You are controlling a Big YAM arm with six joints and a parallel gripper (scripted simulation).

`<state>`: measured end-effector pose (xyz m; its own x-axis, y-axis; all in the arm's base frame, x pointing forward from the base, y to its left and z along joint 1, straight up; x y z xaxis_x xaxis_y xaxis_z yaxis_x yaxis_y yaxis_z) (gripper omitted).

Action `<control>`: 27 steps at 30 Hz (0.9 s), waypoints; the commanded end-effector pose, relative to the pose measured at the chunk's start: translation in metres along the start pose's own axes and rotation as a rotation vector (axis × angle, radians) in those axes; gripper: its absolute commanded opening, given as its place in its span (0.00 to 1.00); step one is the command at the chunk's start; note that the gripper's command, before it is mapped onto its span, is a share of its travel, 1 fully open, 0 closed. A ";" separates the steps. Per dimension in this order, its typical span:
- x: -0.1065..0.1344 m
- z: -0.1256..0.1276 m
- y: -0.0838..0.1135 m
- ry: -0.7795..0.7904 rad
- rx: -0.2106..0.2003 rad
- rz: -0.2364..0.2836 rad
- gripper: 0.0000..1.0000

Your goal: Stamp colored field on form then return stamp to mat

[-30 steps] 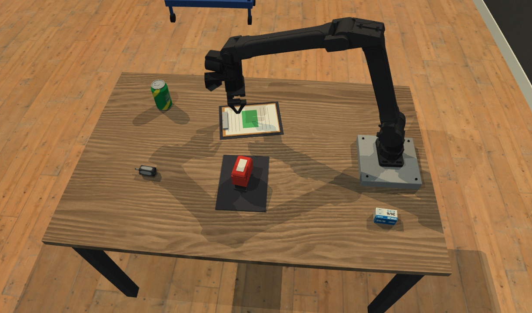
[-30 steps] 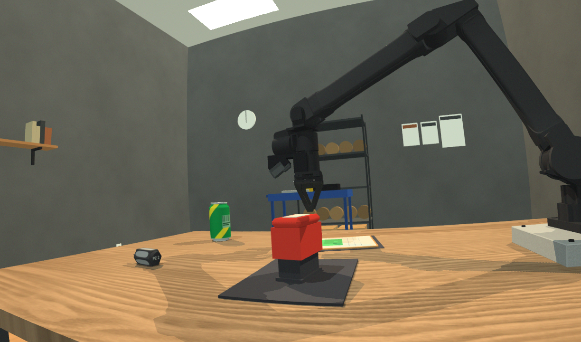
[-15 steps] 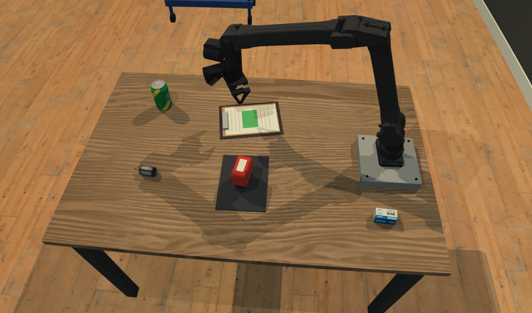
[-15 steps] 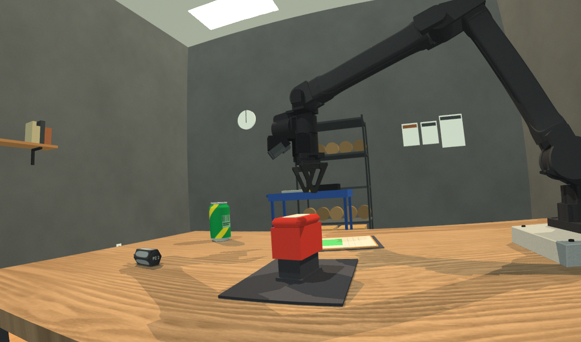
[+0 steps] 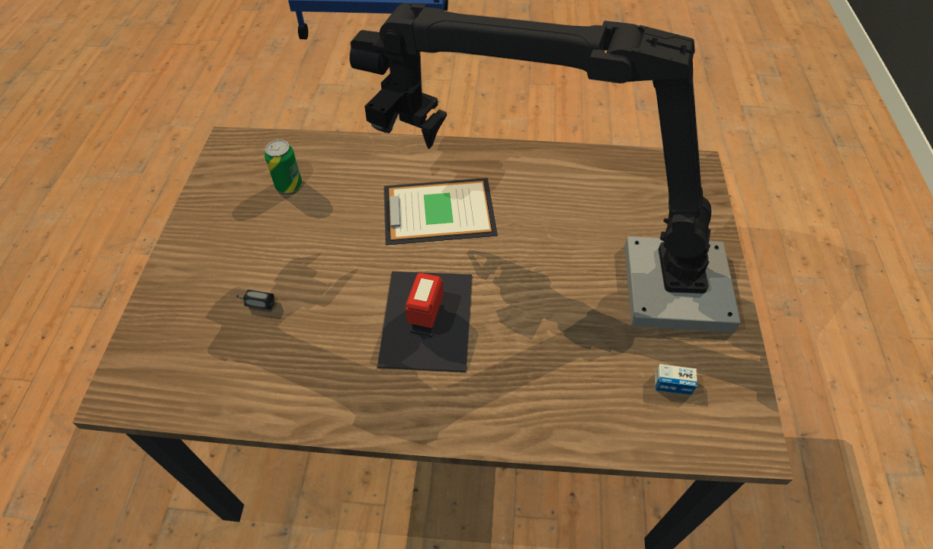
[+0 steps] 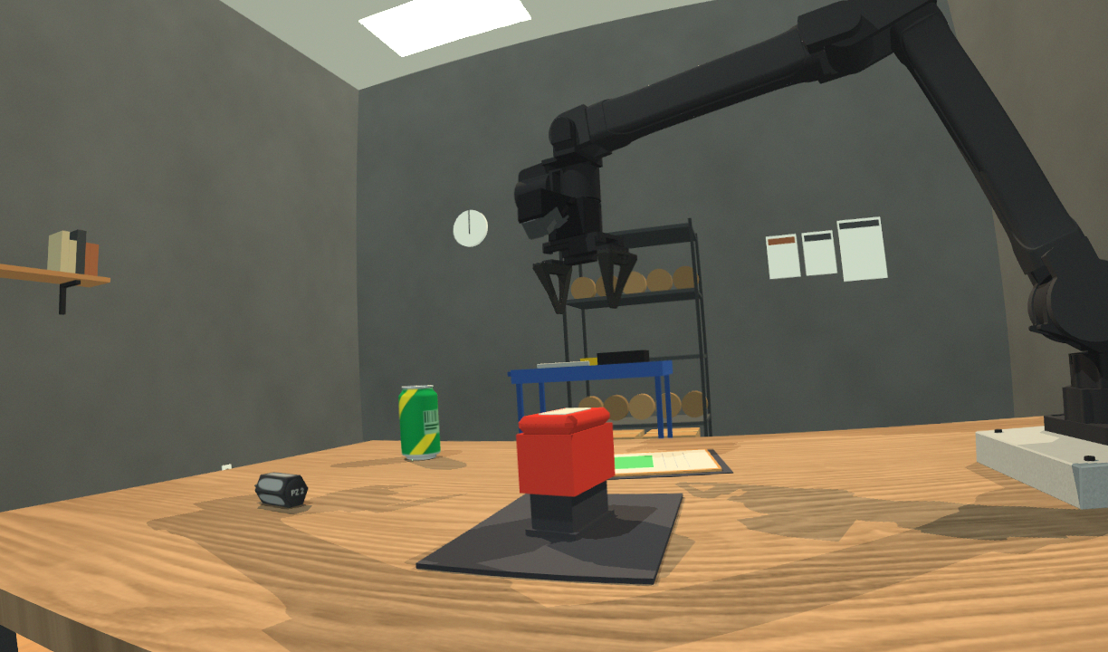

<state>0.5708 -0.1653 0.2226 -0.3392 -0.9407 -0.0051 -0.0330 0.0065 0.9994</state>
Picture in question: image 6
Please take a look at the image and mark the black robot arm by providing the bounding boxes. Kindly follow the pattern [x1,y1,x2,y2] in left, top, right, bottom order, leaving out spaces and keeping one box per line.
[514,0,1108,446]

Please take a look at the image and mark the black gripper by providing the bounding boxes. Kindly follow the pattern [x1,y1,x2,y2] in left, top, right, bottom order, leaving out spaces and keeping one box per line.
[532,200,637,314]

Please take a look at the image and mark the green drink can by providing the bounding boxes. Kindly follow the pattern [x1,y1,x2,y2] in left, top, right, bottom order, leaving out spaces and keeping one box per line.
[398,385,441,460]

